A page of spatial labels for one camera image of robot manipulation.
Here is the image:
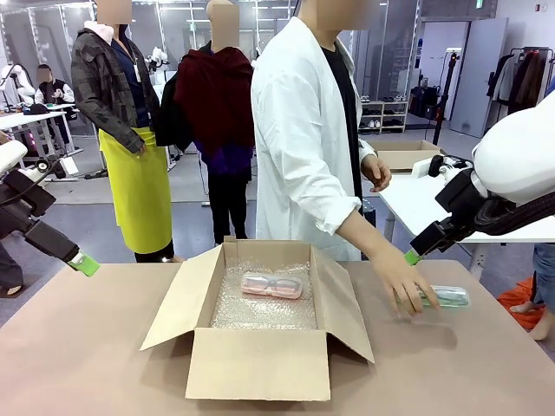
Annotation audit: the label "pink clear glasses case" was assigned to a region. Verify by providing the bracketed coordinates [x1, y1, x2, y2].
[240, 271, 305, 302]

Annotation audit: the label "black tripod stand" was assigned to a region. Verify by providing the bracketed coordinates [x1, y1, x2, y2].
[432, 49, 461, 147]

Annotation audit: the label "barefoot person in jeans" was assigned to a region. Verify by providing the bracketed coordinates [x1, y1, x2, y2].
[509, 242, 555, 341]

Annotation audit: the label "mannequin with dark red jacket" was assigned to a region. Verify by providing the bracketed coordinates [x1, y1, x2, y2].
[155, 0, 256, 251]

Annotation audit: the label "person's left hand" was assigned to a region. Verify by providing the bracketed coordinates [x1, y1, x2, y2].
[361, 154, 393, 194]

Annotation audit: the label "person's right forearm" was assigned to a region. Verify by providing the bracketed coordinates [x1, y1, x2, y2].
[336, 207, 402, 272]

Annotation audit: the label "dark suitcases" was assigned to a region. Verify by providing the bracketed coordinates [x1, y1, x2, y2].
[408, 85, 444, 120]

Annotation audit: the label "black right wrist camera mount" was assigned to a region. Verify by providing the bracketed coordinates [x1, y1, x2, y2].
[434, 168, 492, 227]

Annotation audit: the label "black corrugated cable conduit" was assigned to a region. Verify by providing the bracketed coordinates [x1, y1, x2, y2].
[473, 195, 555, 237]

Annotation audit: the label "white shoe rack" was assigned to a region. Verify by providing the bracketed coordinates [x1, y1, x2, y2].
[358, 100, 409, 134]

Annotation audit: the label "green clear glasses case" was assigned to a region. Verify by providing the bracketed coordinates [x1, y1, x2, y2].
[393, 283, 472, 311]

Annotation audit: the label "open brown cardboard box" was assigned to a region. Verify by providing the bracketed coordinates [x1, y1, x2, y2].
[139, 236, 376, 402]

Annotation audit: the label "seated person in black jacket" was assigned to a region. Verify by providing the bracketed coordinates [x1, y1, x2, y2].
[33, 63, 75, 107]

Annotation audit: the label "black clothes rack with garments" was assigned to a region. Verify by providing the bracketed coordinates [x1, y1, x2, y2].
[486, 45, 555, 116]

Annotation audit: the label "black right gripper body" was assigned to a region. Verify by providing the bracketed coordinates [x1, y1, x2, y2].
[409, 218, 461, 258]

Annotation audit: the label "person in white coat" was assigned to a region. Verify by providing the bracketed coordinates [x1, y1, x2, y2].
[251, 16, 376, 263]

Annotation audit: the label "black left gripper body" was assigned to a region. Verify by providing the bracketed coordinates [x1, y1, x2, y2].
[24, 220, 82, 263]

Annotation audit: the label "shallow brown cardboard box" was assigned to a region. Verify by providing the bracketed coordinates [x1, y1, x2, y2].
[367, 139, 444, 173]

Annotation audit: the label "white background desk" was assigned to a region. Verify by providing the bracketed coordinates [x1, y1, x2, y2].
[0, 102, 83, 168]

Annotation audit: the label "clear bubble wrap sheet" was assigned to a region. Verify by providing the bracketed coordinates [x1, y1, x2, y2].
[210, 257, 318, 332]

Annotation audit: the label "orange cloth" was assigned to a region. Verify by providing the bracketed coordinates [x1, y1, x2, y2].
[496, 276, 544, 331]

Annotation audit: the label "person's right hand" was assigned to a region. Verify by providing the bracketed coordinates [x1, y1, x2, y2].
[371, 247, 441, 318]

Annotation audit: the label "person in dark trousers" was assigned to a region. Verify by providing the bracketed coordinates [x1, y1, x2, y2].
[0, 241, 24, 297]

